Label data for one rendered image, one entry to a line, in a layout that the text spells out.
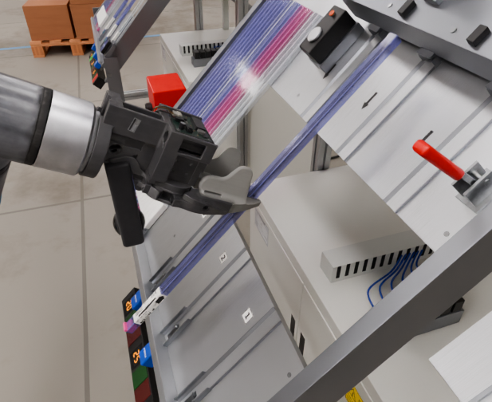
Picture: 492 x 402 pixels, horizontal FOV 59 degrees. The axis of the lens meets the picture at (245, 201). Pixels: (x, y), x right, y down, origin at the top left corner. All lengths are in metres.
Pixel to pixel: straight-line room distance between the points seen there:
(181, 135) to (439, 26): 0.29
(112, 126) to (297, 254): 0.61
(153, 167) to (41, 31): 3.95
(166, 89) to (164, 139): 0.88
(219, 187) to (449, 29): 0.29
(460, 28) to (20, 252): 1.87
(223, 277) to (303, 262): 0.34
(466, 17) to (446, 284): 0.26
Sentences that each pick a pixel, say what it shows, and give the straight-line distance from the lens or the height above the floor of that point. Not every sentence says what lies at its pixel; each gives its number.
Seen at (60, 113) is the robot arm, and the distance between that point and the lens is 0.42.
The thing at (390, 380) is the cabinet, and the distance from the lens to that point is 0.80.
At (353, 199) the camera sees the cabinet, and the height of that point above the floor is 0.62.
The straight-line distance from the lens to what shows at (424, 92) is 0.55.
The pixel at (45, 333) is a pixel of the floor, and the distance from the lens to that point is 1.72.
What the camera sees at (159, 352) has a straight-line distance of 0.67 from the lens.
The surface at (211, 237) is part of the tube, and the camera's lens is 0.55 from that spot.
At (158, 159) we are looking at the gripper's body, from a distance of 0.44.
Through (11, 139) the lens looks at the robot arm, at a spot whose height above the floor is 1.09.
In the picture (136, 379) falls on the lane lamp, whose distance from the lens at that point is 0.75.
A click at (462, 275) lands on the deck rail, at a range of 0.45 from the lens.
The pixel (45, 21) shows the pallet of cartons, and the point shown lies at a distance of 4.34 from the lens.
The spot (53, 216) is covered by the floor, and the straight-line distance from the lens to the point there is 2.22.
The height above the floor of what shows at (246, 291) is 0.84.
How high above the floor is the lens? 1.27
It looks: 37 degrees down
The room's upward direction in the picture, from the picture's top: straight up
